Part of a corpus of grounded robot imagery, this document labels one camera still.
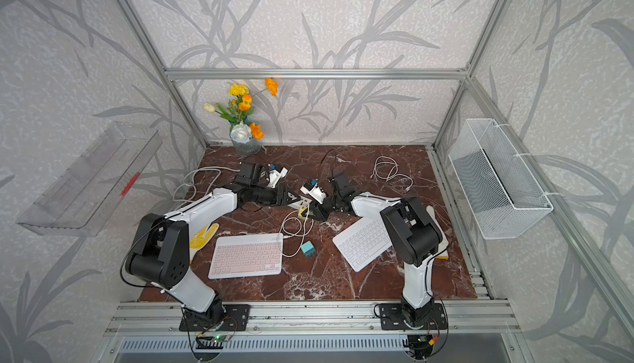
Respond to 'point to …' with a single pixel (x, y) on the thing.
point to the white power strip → (303, 202)
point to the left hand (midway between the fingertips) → (295, 198)
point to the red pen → (130, 183)
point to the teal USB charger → (308, 249)
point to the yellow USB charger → (300, 213)
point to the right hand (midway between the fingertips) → (305, 209)
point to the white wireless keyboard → (362, 242)
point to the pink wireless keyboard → (247, 255)
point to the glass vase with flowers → (244, 135)
